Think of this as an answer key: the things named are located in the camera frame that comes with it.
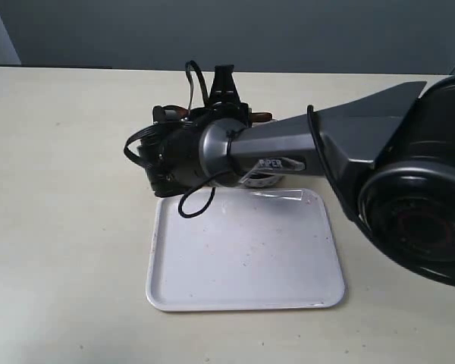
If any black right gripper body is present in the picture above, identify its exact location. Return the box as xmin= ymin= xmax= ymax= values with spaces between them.
xmin=137 ymin=102 xmax=250 ymax=197

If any red-brown wooden spoon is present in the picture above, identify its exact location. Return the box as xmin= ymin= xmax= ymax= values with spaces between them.
xmin=165 ymin=108 xmax=273 ymax=124

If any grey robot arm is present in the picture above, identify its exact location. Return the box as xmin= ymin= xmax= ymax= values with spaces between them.
xmin=124 ymin=61 xmax=455 ymax=287

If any steel bowl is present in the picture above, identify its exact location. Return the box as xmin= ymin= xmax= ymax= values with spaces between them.
xmin=243 ymin=174 xmax=284 ymax=189

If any white plastic tray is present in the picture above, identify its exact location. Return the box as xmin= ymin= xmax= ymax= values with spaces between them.
xmin=146 ymin=188 xmax=346 ymax=312

